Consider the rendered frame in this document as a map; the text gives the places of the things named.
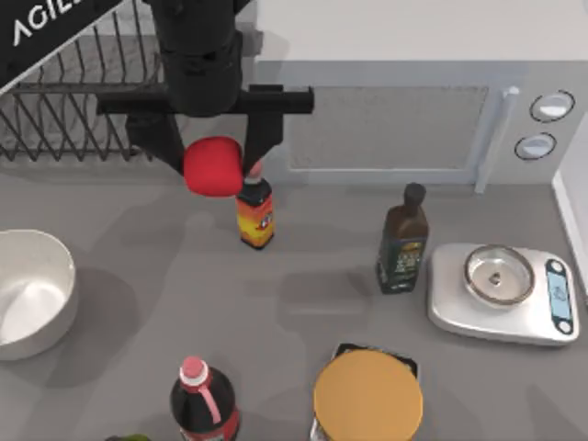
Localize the silver kitchen scale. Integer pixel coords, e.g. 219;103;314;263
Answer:
425;242;582;347

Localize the jar with orange lid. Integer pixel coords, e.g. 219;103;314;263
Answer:
311;349;424;441

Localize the dark soda bottle red cap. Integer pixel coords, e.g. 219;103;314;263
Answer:
169;356;242;441

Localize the pale microwave oven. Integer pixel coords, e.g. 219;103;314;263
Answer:
251;0;588;195

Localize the black wire dish rack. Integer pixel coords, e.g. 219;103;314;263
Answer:
0;13;186;163

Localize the dark green oil bottle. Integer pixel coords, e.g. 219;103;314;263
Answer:
375;182;431;296

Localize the large microwave knob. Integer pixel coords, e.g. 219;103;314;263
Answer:
529;90;577;123

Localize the microwave oven door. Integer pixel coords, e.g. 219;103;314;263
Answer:
280;84;492;174

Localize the microwave door handle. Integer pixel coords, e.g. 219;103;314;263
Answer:
474;85;521;195

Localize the dark bottle with orange label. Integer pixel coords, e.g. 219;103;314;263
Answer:
235;161;277;250

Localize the white bowl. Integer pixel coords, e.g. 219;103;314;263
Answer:
0;229;79;362

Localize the small microwave knob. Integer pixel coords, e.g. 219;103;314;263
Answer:
514;132;559;162

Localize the red apple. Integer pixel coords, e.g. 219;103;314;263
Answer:
182;136;245;198

